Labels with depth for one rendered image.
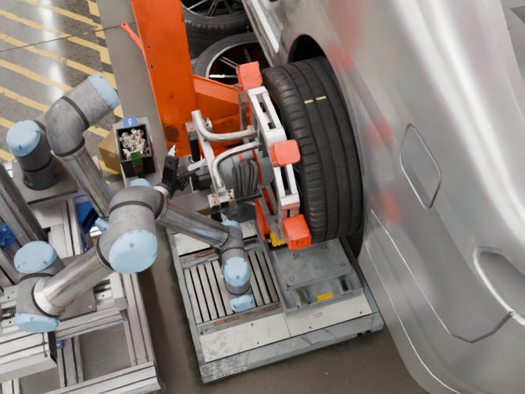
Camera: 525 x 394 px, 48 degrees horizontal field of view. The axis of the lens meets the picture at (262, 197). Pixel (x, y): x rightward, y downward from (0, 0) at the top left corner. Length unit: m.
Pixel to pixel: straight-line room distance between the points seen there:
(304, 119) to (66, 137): 0.71
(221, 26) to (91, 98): 1.61
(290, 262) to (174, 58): 1.02
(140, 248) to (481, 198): 0.79
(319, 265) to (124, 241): 1.33
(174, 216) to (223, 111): 0.94
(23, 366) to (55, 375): 0.55
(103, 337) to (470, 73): 1.86
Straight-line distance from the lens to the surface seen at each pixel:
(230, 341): 2.63
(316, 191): 1.86
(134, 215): 1.49
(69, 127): 1.75
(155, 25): 2.12
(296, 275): 2.59
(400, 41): 1.38
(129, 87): 3.74
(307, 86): 1.94
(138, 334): 2.54
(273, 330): 2.64
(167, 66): 2.24
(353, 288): 2.67
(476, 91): 1.24
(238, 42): 3.16
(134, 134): 2.67
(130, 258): 1.48
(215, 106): 2.47
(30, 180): 2.28
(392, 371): 2.70
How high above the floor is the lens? 2.52
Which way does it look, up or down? 55 degrees down
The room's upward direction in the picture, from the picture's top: 2 degrees counter-clockwise
